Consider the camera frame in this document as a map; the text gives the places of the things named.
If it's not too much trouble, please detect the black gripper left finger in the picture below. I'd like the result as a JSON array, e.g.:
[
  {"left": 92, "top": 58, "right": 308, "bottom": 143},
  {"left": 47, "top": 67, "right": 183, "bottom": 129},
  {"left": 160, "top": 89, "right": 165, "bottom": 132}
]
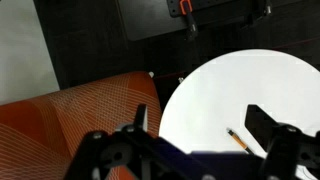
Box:
[{"left": 64, "top": 103, "right": 214, "bottom": 180}]

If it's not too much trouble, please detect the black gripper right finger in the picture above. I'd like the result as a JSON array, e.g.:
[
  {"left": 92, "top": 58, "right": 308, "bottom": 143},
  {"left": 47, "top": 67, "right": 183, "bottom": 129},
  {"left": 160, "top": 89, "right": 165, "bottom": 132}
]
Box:
[{"left": 244, "top": 104, "right": 320, "bottom": 180}]

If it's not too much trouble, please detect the orange black click pen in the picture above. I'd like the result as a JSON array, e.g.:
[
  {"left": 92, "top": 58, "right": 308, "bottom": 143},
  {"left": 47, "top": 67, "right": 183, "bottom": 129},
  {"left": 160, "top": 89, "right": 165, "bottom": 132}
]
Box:
[{"left": 226, "top": 127, "right": 255, "bottom": 155}]

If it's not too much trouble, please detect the orange patterned corner sofa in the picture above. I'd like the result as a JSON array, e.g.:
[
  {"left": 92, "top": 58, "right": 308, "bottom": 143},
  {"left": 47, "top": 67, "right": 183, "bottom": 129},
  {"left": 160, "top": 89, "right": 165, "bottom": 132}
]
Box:
[{"left": 0, "top": 70, "right": 163, "bottom": 180}]

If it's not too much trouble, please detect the black robot mounting cart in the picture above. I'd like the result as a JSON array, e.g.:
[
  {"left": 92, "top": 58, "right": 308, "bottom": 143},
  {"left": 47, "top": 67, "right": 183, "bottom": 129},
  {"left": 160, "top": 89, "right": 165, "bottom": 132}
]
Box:
[{"left": 116, "top": 0, "right": 241, "bottom": 42}]

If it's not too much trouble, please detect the orange black bar clamp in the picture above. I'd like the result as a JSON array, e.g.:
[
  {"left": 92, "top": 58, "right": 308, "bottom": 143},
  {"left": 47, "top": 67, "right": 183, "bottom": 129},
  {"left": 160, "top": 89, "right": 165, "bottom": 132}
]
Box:
[{"left": 178, "top": 0, "right": 200, "bottom": 42}]

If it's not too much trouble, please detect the white round pedestal table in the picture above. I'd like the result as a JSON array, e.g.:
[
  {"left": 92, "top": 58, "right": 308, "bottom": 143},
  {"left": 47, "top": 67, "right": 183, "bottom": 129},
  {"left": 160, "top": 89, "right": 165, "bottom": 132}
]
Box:
[{"left": 158, "top": 49, "right": 320, "bottom": 180}]

